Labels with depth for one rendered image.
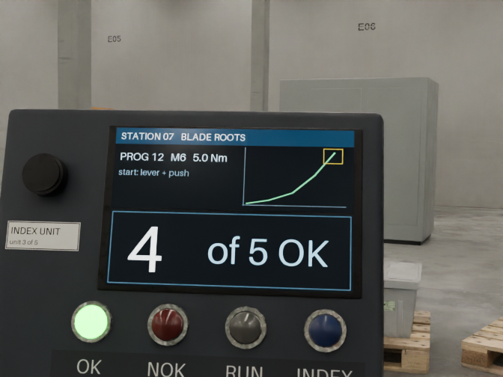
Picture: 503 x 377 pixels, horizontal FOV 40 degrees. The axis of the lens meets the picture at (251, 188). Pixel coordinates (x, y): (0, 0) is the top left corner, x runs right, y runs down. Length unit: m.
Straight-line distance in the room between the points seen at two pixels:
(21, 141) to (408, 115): 7.78
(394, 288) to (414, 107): 4.56
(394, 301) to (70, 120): 3.48
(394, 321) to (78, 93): 4.06
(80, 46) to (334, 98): 3.14
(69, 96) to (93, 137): 6.42
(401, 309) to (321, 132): 3.46
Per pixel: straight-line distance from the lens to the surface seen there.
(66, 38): 6.96
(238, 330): 0.44
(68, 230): 0.47
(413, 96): 8.21
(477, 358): 4.01
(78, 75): 6.87
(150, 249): 0.46
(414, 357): 3.85
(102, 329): 0.46
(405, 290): 3.87
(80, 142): 0.49
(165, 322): 0.44
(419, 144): 8.18
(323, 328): 0.44
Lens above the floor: 1.24
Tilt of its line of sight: 4 degrees down
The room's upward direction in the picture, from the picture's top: 1 degrees clockwise
